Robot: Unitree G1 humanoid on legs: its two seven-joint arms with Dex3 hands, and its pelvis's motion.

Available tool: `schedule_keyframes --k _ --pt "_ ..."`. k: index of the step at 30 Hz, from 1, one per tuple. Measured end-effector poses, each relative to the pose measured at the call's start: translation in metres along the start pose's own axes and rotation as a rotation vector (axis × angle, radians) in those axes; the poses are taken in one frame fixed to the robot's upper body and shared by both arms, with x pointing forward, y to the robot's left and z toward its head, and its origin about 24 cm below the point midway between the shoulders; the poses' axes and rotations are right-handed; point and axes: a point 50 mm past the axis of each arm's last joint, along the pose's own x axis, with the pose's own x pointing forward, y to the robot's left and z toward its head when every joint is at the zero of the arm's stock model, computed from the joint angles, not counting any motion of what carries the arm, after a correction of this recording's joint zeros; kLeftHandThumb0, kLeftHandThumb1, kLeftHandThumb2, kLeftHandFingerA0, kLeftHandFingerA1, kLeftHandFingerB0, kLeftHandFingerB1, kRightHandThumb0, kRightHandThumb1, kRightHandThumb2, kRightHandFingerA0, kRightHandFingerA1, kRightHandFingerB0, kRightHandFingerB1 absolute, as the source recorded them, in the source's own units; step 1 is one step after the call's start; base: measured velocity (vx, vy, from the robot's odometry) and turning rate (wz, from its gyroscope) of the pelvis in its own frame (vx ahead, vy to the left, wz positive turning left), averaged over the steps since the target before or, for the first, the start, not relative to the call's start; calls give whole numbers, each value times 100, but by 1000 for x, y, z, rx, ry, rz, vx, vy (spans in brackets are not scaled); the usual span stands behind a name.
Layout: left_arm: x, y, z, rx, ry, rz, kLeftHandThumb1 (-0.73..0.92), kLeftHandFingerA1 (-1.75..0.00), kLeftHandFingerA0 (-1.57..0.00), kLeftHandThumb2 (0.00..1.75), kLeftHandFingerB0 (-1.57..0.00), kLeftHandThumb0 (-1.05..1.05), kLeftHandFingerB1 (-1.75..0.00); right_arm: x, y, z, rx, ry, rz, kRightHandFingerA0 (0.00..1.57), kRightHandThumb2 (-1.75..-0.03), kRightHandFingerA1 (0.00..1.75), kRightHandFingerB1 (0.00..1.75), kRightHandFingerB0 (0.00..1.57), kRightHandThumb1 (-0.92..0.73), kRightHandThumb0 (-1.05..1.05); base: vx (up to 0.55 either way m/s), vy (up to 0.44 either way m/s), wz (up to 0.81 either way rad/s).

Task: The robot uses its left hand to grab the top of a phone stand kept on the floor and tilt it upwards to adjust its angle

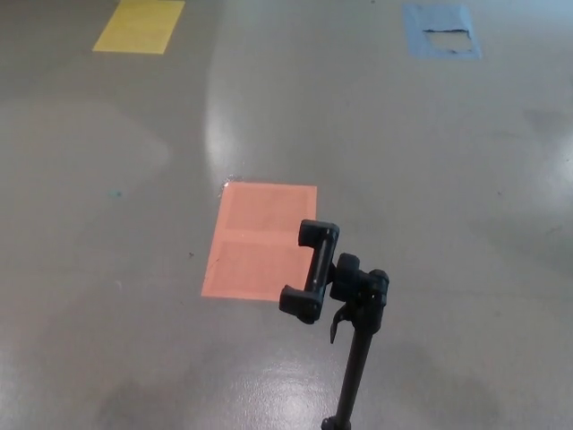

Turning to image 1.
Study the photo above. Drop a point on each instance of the orange floor tape patch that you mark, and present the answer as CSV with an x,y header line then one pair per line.
x,y
250,224

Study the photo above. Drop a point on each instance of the torn blue floor tape patch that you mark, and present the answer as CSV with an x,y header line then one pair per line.
x,y
416,31

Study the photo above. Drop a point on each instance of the black phone stand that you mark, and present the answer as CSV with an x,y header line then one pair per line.
x,y
358,358

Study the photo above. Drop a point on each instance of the yellow floor tape patch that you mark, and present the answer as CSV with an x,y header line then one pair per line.
x,y
139,27

